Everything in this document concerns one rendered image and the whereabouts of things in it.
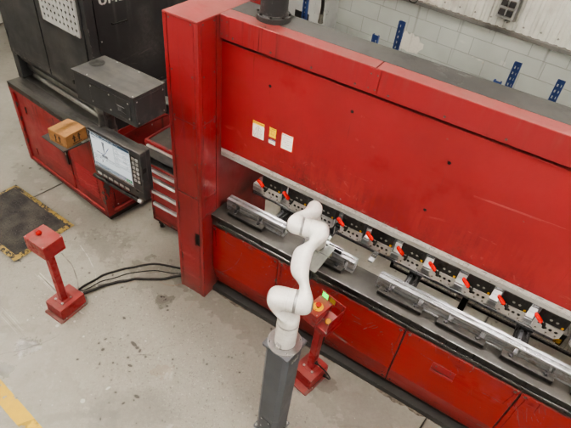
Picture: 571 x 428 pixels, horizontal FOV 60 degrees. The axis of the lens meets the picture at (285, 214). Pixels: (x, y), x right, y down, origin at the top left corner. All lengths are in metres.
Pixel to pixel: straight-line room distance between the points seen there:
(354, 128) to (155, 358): 2.27
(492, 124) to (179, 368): 2.69
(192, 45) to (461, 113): 1.46
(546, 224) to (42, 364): 3.38
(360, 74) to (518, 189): 0.94
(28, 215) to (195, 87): 2.69
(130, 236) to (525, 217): 3.38
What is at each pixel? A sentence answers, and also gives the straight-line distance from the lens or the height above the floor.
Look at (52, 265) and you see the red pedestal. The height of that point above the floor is 0.53.
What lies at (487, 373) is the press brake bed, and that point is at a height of 0.77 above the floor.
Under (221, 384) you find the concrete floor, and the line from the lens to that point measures 3.80.
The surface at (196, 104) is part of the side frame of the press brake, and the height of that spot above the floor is 1.81.
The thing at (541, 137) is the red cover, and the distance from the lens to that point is 2.43.
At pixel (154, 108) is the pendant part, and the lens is 2.98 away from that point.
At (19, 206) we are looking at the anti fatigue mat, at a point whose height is 0.01.
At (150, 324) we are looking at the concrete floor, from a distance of 4.11.
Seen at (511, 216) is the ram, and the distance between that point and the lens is 2.67.
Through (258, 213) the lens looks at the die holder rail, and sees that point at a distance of 3.52.
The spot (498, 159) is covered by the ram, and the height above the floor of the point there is 2.07.
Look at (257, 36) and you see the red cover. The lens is 2.83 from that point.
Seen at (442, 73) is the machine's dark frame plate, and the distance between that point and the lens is 2.62.
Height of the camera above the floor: 3.33
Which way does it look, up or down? 42 degrees down
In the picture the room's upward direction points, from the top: 7 degrees clockwise
